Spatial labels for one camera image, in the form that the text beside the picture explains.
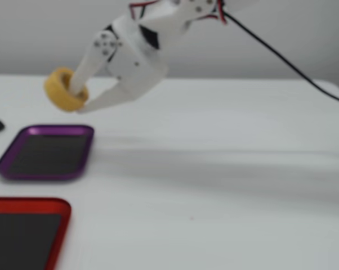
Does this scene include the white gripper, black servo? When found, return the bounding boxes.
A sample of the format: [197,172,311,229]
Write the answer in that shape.
[70,10,188,115]

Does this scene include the yellow masking tape roll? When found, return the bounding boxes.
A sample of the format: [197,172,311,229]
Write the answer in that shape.
[43,66,90,114]

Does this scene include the purple metal dish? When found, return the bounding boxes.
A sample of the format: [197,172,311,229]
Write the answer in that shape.
[0,124,95,181]

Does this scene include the red metal dish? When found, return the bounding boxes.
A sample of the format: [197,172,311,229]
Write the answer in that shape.
[0,196,73,270]

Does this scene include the red white black servo wire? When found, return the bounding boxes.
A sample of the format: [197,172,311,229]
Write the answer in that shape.
[128,0,230,26]

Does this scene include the black cable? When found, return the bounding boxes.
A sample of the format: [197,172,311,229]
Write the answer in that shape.
[221,10,339,107]

